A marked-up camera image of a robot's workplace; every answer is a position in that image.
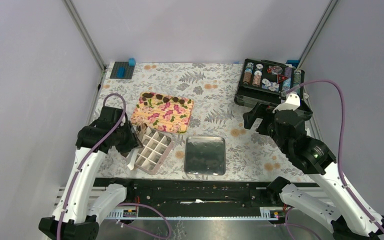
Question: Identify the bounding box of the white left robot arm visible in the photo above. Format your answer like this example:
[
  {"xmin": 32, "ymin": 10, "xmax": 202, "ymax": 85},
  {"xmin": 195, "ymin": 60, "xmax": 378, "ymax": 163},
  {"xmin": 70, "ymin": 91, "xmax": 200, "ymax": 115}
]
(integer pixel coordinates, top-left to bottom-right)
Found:
[{"xmin": 38, "ymin": 106, "xmax": 142, "ymax": 240}]

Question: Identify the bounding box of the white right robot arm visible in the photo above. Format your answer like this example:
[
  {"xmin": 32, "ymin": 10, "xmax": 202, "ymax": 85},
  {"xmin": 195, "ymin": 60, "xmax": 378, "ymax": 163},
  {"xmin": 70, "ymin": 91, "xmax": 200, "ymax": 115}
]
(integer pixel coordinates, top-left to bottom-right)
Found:
[{"xmin": 243, "ymin": 103, "xmax": 384, "ymax": 240}]

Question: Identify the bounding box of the pink divided chocolate box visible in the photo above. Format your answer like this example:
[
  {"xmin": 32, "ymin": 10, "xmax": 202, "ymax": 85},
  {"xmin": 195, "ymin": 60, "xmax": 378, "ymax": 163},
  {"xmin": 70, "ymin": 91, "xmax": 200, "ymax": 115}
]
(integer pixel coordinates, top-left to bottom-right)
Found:
[{"xmin": 133, "ymin": 127, "xmax": 174, "ymax": 175}]

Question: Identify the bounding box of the black poker chip case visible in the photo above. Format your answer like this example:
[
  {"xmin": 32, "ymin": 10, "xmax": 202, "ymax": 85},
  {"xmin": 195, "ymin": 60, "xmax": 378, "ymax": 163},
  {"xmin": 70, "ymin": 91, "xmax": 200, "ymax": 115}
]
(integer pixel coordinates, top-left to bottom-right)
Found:
[{"xmin": 234, "ymin": 58, "xmax": 305, "ymax": 108}]

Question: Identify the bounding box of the floral rectangular tray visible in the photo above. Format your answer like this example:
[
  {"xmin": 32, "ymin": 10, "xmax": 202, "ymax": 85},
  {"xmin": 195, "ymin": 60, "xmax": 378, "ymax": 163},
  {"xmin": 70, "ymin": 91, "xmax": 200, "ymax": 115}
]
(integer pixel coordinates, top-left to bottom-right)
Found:
[{"xmin": 130, "ymin": 92, "xmax": 195, "ymax": 134}]

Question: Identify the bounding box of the blue block behind case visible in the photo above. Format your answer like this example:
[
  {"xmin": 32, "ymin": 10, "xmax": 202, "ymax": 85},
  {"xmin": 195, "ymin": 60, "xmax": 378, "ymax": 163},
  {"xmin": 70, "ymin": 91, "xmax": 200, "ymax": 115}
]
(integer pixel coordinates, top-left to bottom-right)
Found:
[{"xmin": 286, "ymin": 59, "xmax": 300, "ymax": 68}]

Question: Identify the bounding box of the blue lego brick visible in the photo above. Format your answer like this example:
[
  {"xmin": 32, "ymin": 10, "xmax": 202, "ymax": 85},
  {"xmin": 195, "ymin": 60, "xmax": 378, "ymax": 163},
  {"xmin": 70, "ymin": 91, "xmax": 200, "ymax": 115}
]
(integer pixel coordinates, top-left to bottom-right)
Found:
[
  {"xmin": 128, "ymin": 57, "xmax": 136, "ymax": 67},
  {"xmin": 116, "ymin": 67, "xmax": 126, "ymax": 79}
]

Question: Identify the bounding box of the grey lego baseplate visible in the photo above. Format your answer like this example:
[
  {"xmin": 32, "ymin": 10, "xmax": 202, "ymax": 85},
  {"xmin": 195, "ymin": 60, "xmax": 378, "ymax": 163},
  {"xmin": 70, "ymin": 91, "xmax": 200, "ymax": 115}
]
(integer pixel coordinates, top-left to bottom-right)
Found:
[{"xmin": 109, "ymin": 61, "xmax": 135, "ymax": 80}]

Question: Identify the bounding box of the silver metal tin lid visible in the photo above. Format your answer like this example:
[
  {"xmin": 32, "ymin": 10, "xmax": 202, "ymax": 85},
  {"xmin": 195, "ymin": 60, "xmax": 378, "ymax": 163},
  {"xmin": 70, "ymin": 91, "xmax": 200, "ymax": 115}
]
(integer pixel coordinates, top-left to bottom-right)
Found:
[{"xmin": 184, "ymin": 136, "xmax": 226, "ymax": 176}]

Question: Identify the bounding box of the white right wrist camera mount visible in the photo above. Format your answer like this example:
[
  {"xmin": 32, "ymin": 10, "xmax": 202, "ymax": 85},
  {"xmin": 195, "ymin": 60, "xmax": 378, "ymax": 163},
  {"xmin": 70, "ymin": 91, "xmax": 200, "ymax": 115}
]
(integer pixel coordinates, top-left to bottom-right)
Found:
[{"xmin": 272, "ymin": 92, "xmax": 301, "ymax": 114}]

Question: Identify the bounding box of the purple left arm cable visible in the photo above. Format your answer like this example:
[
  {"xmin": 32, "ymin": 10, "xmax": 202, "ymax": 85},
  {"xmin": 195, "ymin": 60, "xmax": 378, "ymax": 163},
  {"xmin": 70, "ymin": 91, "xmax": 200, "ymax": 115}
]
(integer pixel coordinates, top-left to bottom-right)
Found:
[{"xmin": 56, "ymin": 93, "xmax": 174, "ymax": 240}]

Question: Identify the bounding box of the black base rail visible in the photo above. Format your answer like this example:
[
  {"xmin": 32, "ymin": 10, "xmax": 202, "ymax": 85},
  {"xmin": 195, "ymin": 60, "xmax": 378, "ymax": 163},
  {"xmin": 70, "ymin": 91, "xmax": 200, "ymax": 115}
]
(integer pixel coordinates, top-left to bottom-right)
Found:
[{"xmin": 93, "ymin": 177, "xmax": 284, "ymax": 218}]

